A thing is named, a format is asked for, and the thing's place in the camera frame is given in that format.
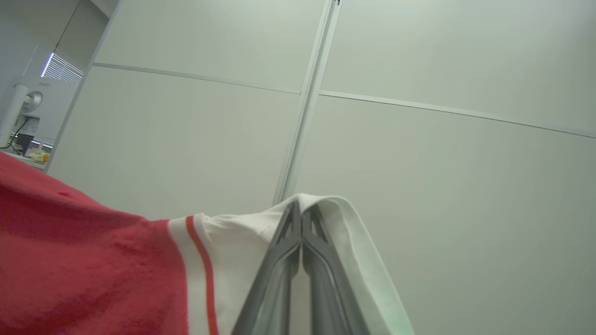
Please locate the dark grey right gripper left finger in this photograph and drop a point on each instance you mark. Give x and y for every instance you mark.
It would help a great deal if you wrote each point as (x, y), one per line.
(272, 279)

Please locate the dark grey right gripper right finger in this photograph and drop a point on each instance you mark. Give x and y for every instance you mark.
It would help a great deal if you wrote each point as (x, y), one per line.
(328, 288)

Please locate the red shorts white side stripe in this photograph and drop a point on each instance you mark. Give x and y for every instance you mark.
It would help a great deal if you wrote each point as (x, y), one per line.
(93, 270)

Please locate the small yellow object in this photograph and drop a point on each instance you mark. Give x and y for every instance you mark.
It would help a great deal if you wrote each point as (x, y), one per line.
(39, 157)

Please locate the small black box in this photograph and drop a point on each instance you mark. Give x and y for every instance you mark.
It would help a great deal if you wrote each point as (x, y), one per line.
(24, 142)

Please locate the window blind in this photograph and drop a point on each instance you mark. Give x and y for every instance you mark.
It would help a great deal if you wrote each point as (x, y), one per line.
(79, 46)

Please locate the white desk device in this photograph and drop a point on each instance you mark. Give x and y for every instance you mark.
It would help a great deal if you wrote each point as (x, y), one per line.
(11, 111)

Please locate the grey partition post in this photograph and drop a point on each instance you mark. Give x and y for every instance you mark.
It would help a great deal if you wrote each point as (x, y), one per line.
(309, 93)

